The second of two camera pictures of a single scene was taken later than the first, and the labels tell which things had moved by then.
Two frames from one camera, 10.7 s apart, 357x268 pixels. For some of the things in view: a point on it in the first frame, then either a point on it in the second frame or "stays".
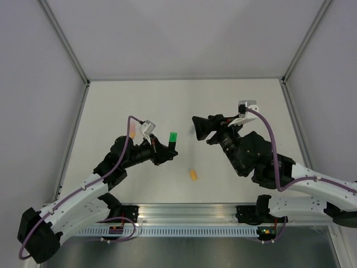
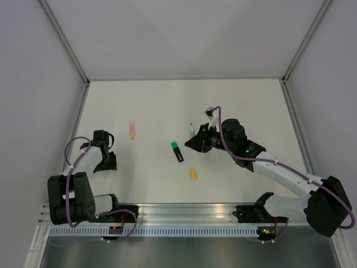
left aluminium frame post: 64,39 stays
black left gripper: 160,152 to 112,165
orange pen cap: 193,175 stays
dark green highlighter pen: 172,146 to 178,154
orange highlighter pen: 133,130 stays
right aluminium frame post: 323,9 stays
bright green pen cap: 173,137 to 174,144
